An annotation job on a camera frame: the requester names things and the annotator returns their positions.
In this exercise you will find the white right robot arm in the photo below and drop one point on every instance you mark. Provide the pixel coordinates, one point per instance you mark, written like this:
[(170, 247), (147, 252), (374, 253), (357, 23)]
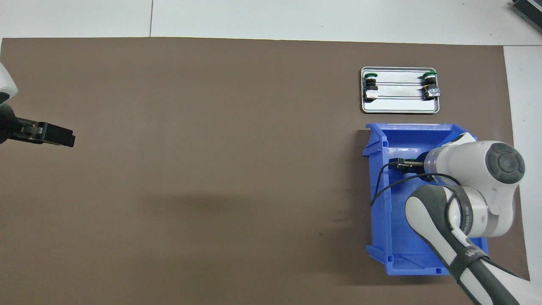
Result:
[(474, 169)]

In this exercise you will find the silver metal tray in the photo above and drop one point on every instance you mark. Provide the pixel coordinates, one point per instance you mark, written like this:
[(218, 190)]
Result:
[(400, 103)]

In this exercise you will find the blue plastic storage bin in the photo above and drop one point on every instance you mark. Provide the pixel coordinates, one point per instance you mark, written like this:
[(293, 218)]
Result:
[(398, 237)]

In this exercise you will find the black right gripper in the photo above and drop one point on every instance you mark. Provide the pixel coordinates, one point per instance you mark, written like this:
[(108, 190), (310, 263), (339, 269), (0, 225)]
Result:
[(422, 169)]

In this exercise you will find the grey ribbed device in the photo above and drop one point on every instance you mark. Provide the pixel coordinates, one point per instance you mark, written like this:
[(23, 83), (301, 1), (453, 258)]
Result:
[(529, 10)]

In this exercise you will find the green push button switch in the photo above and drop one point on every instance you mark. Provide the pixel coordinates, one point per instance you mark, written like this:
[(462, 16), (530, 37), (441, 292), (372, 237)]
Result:
[(431, 84), (371, 87)]

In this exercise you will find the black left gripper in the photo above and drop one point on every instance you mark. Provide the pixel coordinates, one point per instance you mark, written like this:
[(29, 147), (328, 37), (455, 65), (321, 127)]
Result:
[(7, 127)]

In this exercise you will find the brown paper table mat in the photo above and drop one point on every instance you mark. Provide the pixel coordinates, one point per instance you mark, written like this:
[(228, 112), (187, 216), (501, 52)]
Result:
[(211, 212)]

